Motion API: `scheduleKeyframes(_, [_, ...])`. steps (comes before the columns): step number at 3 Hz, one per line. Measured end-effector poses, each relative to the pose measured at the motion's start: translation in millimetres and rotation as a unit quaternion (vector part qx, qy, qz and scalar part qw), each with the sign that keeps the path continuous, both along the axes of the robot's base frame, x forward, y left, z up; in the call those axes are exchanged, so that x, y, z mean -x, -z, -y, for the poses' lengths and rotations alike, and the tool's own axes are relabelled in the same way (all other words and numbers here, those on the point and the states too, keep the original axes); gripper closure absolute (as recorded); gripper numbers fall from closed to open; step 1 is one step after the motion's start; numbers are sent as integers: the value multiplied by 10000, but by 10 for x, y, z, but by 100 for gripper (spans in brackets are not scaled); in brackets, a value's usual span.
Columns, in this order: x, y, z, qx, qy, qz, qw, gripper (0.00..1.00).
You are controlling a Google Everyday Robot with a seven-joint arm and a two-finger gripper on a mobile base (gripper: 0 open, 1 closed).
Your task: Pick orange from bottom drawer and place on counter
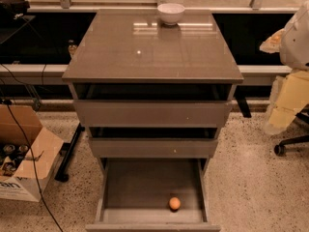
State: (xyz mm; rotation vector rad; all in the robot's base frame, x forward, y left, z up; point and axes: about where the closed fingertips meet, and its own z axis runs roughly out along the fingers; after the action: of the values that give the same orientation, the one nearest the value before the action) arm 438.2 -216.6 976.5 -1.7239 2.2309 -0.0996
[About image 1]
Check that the cans inside box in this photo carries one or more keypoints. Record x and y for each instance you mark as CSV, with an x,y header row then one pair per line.
x,y
11,157

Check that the grey drawer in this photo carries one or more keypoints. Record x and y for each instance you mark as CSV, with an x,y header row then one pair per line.
x,y
152,105
136,193
153,142

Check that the white ceramic bowl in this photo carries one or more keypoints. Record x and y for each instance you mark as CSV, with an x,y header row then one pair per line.
x,y
170,13

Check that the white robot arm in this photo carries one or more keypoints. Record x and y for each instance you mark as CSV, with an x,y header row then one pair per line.
x,y
289,94

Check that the black bag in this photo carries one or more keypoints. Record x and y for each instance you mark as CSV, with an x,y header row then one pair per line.
x,y
12,9

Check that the black table leg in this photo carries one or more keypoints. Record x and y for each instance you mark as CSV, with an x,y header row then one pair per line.
x,y
66,154

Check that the grey bottom drawer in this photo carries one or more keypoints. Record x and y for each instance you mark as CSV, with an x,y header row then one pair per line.
x,y
136,193

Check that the small glass bottle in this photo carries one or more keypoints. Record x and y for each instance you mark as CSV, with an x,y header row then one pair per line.
x,y
72,47

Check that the grey top drawer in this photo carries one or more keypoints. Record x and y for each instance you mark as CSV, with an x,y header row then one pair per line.
x,y
152,105

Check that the orange fruit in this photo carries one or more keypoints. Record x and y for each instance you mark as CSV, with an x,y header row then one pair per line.
x,y
174,203

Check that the open cardboard box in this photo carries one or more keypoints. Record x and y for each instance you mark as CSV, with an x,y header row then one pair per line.
x,y
20,125

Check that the grey middle drawer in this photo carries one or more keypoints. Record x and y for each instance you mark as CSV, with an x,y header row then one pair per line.
x,y
153,142

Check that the grey drawer cabinet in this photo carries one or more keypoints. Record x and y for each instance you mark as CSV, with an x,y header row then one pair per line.
x,y
136,47

